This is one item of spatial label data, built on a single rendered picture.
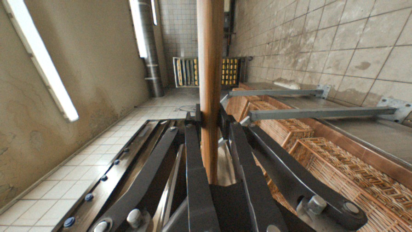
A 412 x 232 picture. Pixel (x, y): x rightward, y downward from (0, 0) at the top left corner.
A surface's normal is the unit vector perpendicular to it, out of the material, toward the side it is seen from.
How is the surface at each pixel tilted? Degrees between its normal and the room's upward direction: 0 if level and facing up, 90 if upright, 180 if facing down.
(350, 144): 0
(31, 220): 90
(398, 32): 0
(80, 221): 90
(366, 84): 0
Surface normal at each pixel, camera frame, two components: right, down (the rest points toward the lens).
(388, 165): -1.00, 0.04
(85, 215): -0.01, -0.90
